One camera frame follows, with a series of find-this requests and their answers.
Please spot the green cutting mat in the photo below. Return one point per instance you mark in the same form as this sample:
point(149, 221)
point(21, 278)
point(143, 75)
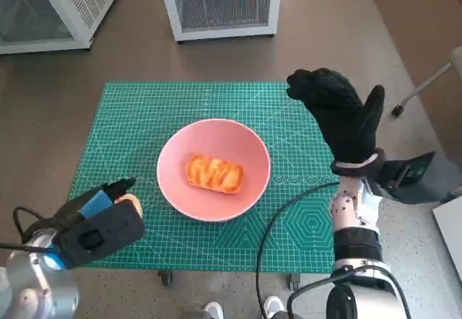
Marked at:
point(180, 247)

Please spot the white board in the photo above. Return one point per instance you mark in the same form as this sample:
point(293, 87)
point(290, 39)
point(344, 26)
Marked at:
point(449, 236)

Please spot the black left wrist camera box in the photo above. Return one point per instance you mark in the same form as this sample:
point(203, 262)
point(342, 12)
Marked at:
point(108, 232)

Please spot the black table caster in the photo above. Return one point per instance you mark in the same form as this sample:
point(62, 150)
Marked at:
point(294, 281)
point(166, 278)

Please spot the round bread bun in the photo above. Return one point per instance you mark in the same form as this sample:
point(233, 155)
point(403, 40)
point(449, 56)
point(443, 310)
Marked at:
point(133, 203)

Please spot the orange braided bread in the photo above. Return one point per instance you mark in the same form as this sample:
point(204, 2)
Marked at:
point(214, 172)

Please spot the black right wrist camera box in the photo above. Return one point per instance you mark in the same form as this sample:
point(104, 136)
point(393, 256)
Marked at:
point(408, 182)

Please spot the pink bowl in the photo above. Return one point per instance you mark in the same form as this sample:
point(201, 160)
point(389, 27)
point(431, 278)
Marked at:
point(173, 189)

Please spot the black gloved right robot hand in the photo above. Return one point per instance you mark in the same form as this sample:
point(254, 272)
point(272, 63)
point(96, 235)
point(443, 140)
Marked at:
point(346, 124)

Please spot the white robot right foot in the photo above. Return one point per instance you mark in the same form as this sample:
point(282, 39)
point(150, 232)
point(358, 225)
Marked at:
point(273, 306)

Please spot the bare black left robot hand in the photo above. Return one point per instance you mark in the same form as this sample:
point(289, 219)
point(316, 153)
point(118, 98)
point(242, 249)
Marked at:
point(77, 209)

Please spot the grey chair base leg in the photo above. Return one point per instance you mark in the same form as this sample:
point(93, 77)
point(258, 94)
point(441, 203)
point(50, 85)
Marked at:
point(426, 86)

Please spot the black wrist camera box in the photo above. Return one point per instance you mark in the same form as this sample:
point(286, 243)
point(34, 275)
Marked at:
point(408, 182)
point(108, 232)

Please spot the white robot left foot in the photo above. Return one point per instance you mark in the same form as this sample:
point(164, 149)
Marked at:
point(213, 310)

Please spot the white perforated mesh cabinet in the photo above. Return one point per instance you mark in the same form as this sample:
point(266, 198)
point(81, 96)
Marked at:
point(86, 1)

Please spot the white robot foot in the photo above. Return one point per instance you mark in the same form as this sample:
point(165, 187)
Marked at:
point(213, 310)
point(273, 306)

